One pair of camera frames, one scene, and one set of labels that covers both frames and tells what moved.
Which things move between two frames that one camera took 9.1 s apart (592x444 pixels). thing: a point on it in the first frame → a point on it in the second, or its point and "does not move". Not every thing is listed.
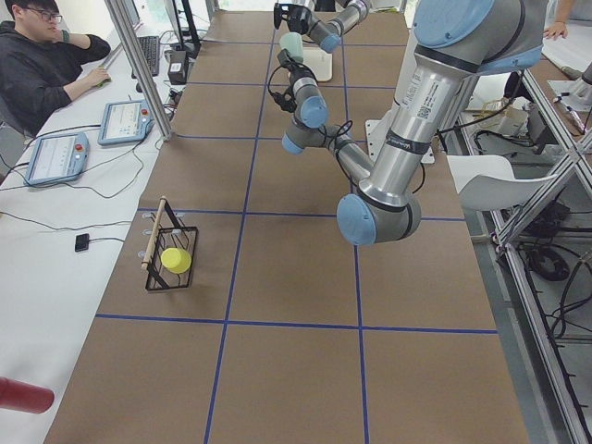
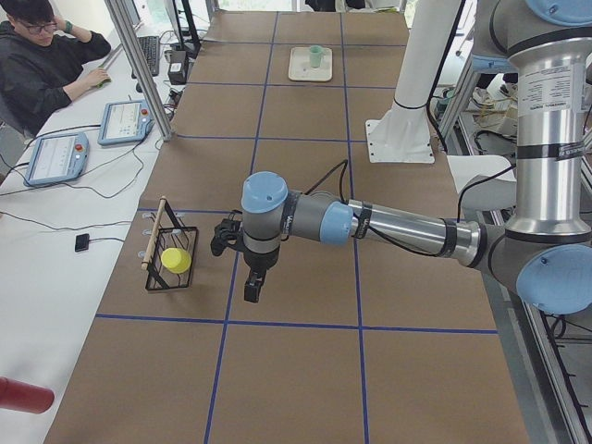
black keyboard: [151, 47] does not move
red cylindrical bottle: [24, 397] does not move
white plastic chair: [487, 182] does not move
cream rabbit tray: [320, 62] does not move
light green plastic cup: [292, 43] → [315, 54]
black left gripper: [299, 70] → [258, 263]
